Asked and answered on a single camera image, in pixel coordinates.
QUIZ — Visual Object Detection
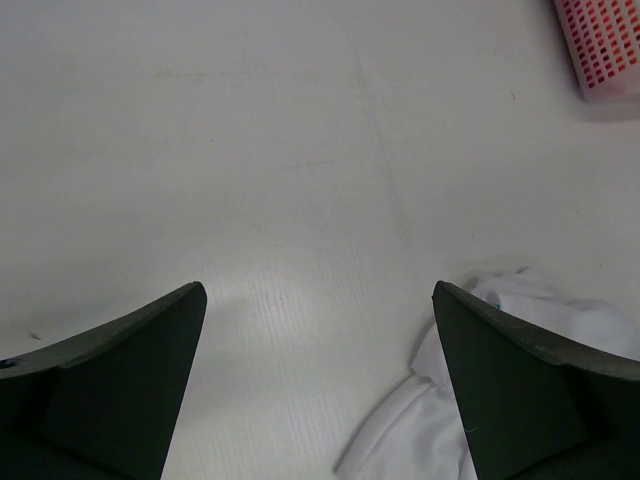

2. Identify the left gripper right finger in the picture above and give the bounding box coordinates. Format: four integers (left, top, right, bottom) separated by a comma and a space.
432, 281, 639, 479

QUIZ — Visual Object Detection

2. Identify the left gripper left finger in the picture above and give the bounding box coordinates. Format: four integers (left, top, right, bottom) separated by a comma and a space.
1, 282, 207, 479

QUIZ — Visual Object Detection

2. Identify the white t shirt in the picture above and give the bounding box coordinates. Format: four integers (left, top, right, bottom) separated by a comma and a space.
335, 268, 639, 479

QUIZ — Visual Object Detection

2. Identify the white plastic basket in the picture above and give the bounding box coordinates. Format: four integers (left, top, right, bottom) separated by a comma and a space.
553, 0, 640, 102

